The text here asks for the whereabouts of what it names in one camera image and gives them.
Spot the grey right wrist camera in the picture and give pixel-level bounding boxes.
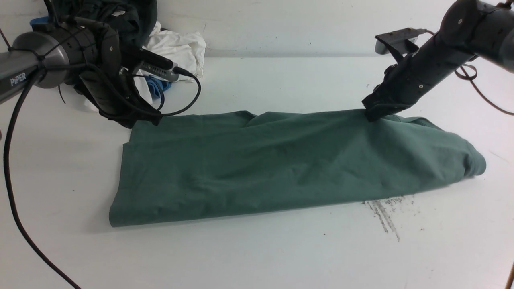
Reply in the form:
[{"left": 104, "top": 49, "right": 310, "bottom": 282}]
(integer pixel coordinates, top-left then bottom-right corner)
[{"left": 375, "top": 28, "right": 428, "bottom": 63}]

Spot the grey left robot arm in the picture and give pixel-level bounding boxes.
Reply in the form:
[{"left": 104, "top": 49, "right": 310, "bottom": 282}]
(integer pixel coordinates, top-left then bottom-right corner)
[{"left": 0, "top": 17, "right": 163, "bottom": 128}]

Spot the green long-sleeve top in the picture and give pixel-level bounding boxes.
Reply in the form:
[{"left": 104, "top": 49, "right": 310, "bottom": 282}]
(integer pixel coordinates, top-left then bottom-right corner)
[{"left": 108, "top": 110, "right": 486, "bottom": 227}]

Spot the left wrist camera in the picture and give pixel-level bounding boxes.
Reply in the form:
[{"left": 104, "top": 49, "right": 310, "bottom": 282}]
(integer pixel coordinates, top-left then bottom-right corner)
[{"left": 121, "top": 46, "right": 179, "bottom": 82}]

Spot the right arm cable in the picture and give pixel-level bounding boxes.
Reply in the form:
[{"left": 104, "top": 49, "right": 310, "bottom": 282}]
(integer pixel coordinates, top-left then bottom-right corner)
[{"left": 418, "top": 29, "right": 514, "bottom": 117}]

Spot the blue crumpled garment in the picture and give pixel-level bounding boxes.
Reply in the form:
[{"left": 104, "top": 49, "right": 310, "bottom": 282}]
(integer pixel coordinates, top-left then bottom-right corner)
[{"left": 30, "top": 16, "right": 172, "bottom": 107}]

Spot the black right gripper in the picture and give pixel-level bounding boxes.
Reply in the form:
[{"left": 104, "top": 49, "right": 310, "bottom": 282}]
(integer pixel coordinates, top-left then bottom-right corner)
[{"left": 362, "top": 64, "right": 422, "bottom": 122}]

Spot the dark green crumpled garment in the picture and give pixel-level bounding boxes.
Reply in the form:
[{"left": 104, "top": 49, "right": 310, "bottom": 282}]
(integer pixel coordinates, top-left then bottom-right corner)
[{"left": 53, "top": 0, "right": 158, "bottom": 48}]

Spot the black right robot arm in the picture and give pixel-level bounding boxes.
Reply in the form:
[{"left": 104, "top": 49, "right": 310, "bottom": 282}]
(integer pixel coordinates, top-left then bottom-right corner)
[{"left": 362, "top": 0, "right": 514, "bottom": 122}]

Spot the white crumpled garment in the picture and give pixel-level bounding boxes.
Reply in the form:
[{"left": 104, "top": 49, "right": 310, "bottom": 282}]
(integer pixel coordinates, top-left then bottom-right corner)
[{"left": 84, "top": 21, "right": 206, "bottom": 113}]

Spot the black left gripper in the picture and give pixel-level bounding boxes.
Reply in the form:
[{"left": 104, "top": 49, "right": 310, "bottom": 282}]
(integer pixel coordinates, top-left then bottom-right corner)
[{"left": 74, "top": 18, "right": 163, "bottom": 129}]

